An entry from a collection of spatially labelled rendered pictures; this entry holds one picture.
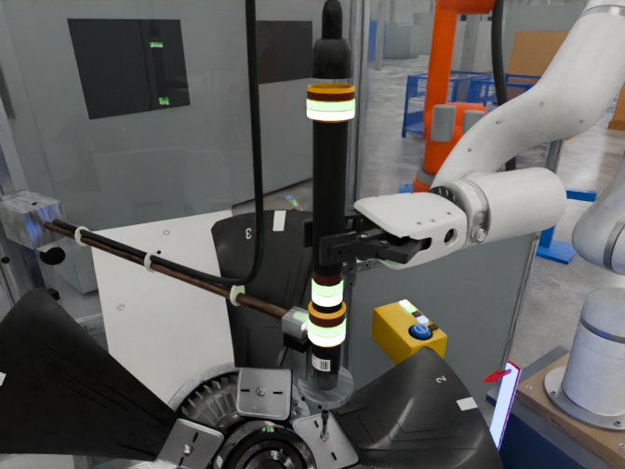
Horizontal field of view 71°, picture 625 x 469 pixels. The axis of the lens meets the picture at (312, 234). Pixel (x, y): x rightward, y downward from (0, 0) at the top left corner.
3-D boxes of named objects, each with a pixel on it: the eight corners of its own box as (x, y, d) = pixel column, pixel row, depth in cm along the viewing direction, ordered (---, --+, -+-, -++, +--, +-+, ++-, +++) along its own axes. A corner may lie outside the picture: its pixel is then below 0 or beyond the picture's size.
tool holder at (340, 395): (273, 389, 55) (271, 327, 51) (303, 355, 61) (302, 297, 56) (336, 419, 51) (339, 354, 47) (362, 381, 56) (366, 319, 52)
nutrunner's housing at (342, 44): (304, 406, 56) (300, 1, 36) (319, 386, 59) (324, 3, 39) (331, 419, 54) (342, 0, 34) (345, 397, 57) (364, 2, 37)
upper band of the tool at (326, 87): (299, 120, 40) (298, 87, 39) (322, 113, 43) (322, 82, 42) (339, 126, 38) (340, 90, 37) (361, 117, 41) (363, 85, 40)
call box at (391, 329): (370, 341, 111) (372, 307, 107) (403, 330, 115) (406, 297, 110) (406, 383, 98) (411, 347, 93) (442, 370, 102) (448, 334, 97)
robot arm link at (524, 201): (437, 174, 56) (492, 183, 48) (512, 162, 61) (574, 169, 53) (436, 235, 59) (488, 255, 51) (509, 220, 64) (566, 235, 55)
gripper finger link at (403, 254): (434, 266, 42) (377, 262, 43) (425, 232, 49) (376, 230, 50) (436, 255, 42) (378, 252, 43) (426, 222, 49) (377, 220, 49)
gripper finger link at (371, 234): (409, 264, 44) (356, 261, 45) (405, 243, 49) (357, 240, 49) (412, 239, 43) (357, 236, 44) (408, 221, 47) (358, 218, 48)
